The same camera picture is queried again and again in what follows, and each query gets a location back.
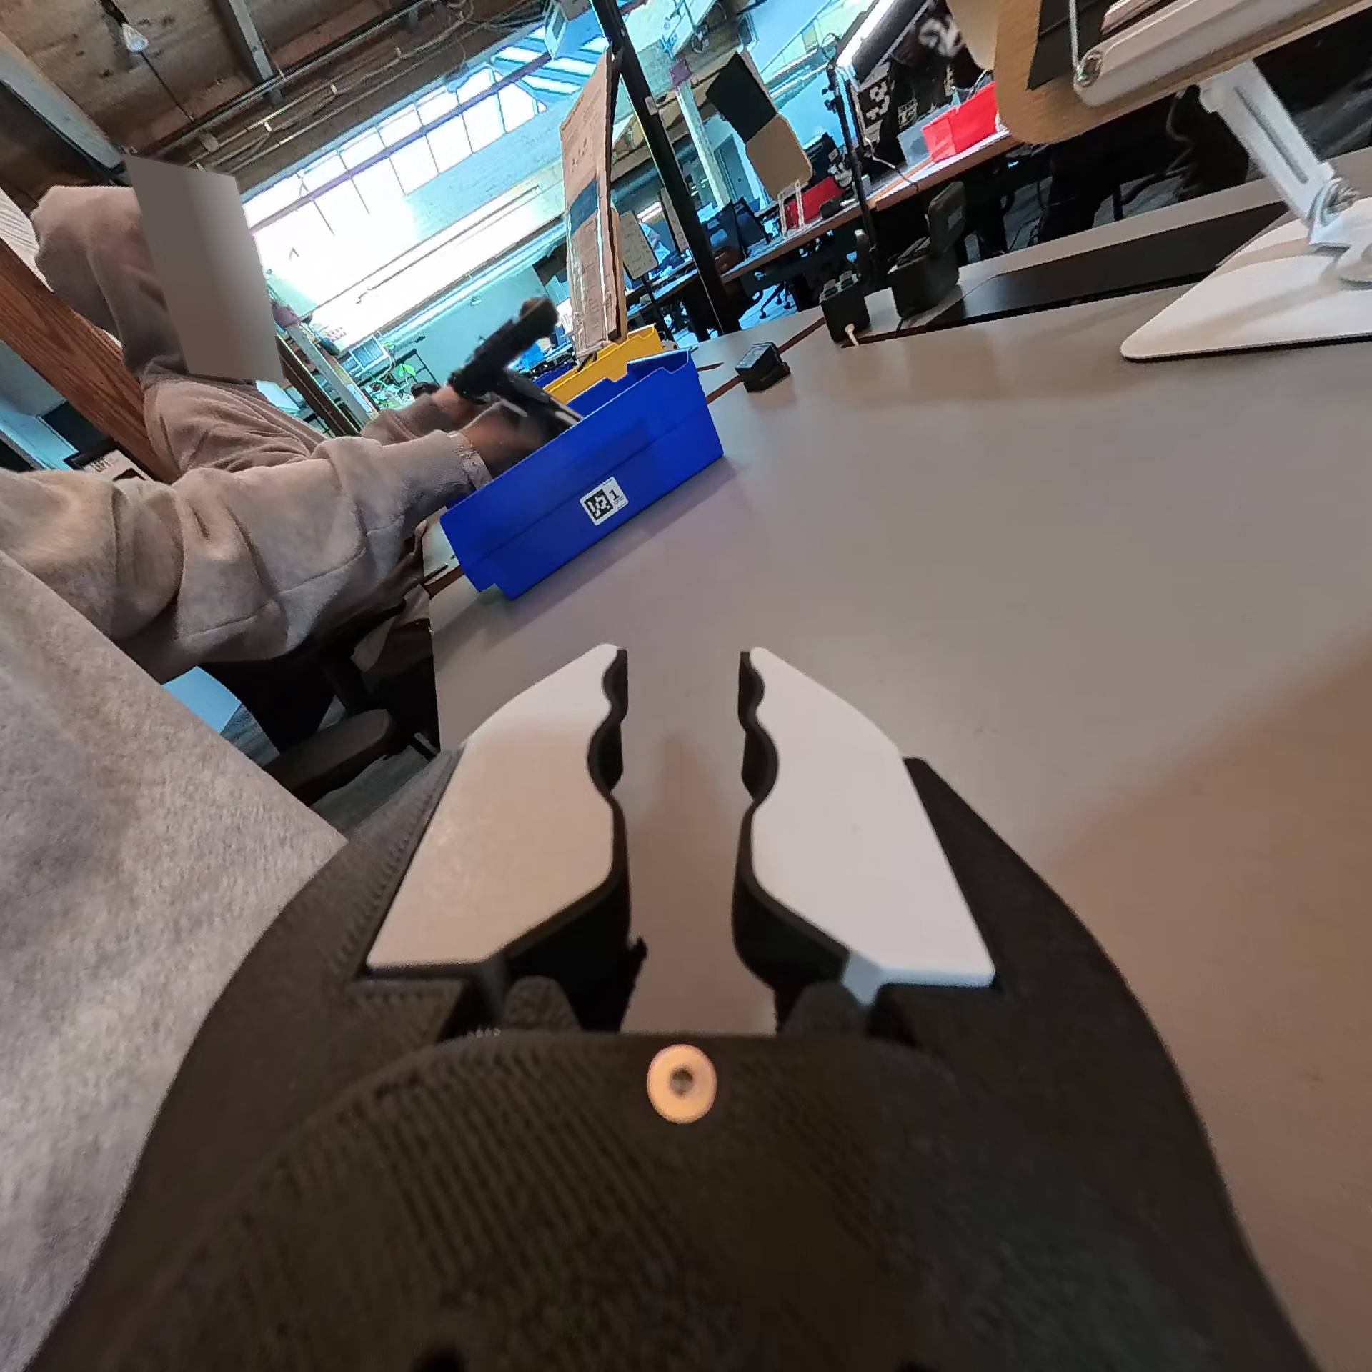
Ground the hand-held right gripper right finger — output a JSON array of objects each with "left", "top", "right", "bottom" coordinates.
[{"left": 732, "top": 646, "right": 998, "bottom": 1018}]

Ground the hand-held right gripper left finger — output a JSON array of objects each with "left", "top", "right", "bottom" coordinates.
[{"left": 366, "top": 644, "right": 648, "bottom": 1032}]

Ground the grey desk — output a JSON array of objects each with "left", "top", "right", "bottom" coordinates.
[{"left": 423, "top": 146, "right": 1372, "bottom": 1372}]

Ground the black desk mat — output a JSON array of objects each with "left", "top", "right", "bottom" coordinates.
[{"left": 858, "top": 252, "right": 1224, "bottom": 345}]

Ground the black office chair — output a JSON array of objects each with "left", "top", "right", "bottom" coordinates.
[{"left": 205, "top": 618, "right": 442, "bottom": 795}]

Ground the person's grey sweatshirt torso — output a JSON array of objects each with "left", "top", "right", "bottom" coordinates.
[{"left": 0, "top": 551, "right": 349, "bottom": 1372}]

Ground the blue storage bin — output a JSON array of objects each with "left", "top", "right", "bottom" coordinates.
[{"left": 439, "top": 347, "right": 724, "bottom": 600}]

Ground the yellow storage bin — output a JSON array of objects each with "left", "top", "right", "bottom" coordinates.
[{"left": 548, "top": 325, "right": 664, "bottom": 402}]

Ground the black charging dock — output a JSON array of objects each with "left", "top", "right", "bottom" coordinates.
[{"left": 889, "top": 183, "right": 965, "bottom": 316}]

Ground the wooden sign board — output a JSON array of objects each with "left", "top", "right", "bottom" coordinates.
[{"left": 559, "top": 52, "right": 628, "bottom": 359}]

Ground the black pole stand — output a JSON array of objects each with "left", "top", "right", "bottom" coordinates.
[{"left": 593, "top": 0, "right": 743, "bottom": 338}]

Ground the wooden workbench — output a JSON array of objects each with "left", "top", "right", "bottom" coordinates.
[{"left": 729, "top": 113, "right": 1032, "bottom": 312}]

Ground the red storage bin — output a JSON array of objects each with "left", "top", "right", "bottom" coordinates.
[{"left": 920, "top": 84, "right": 1003, "bottom": 161}]

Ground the black white marker board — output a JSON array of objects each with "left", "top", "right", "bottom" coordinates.
[{"left": 852, "top": 48, "right": 907, "bottom": 161}]

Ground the black charger with cable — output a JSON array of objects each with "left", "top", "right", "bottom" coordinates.
[{"left": 819, "top": 274, "right": 872, "bottom": 345}]

